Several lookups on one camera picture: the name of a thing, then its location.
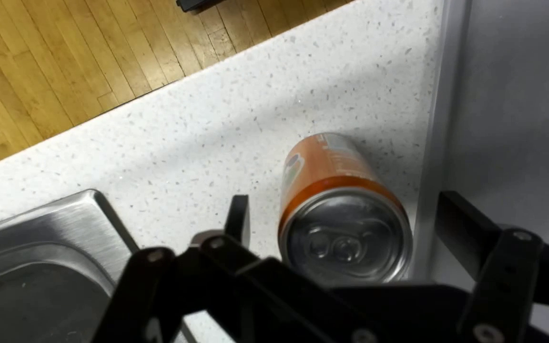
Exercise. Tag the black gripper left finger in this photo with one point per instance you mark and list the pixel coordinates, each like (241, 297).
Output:
(224, 291)

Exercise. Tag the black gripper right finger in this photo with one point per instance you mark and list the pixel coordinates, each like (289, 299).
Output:
(510, 272)

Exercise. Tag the orange soda can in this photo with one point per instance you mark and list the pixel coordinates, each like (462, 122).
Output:
(338, 209)

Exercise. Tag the gray plastic tray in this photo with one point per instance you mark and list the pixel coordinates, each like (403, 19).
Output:
(510, 114)

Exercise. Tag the stainless steel double sink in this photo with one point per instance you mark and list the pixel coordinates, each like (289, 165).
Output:
(33, 272)

